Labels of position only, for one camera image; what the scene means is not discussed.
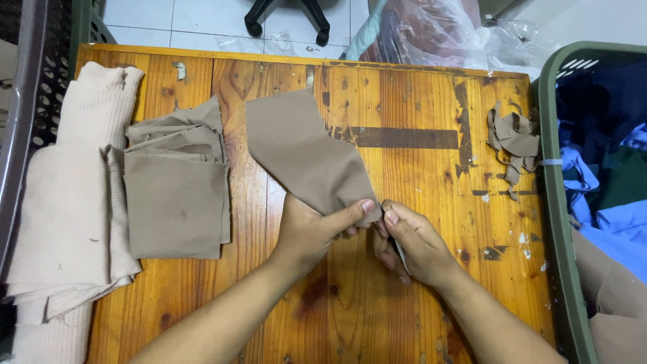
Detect person's right hand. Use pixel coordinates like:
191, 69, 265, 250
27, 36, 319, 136
372, 200, 462, 290

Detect person's left hand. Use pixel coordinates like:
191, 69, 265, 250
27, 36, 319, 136
269, 193, 378, 278

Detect small white thread snips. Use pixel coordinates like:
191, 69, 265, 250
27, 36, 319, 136
379, 202, 413, 277

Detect brown fabric piece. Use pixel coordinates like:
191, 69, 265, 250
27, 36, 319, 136
245, 88, 383, 226

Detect stack of brown fabric squares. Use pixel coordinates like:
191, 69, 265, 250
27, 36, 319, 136
123, 95, 232, 261

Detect green laundry basket with clothes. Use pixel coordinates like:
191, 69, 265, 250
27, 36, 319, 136
531, 41, 647, 364

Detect heap of brown fabric scraps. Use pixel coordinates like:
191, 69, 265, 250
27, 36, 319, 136
486, 99, 542, 202

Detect small clear plastic wrapper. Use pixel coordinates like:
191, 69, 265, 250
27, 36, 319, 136
214, 31, 297, 57

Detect brown cloth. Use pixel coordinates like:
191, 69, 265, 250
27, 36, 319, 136
570, 227, 647, 364

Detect clear plastic bag with clothes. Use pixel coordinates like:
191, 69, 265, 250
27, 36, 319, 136
343, 0, 559, 79

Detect black office chair base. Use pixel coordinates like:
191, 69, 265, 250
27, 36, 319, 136
244, 0, 331, 48

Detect pile of beige ribbed fabric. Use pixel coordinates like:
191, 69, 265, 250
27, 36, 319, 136
2, 61, 146, 364

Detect green plastic crate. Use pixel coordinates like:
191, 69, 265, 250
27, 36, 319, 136
70, 0, 118, 74

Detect grey perforated plastic basket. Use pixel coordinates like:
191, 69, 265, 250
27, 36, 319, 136
0, 0, 72, 276

